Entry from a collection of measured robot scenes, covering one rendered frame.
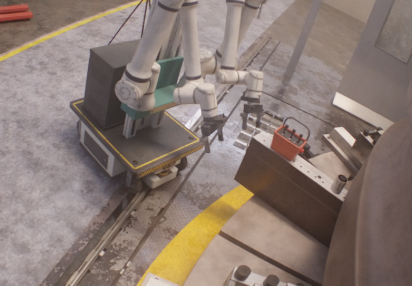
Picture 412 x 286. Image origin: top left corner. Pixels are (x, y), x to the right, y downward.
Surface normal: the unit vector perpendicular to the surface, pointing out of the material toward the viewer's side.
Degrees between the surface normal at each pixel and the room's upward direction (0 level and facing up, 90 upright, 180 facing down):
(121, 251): 0
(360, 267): 3
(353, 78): 90
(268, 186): 90
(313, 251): 0
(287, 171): 90
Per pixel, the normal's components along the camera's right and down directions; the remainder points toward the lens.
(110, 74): -0.63, 0.29
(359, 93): -0.32, 0.46
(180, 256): 0.28, -0.79
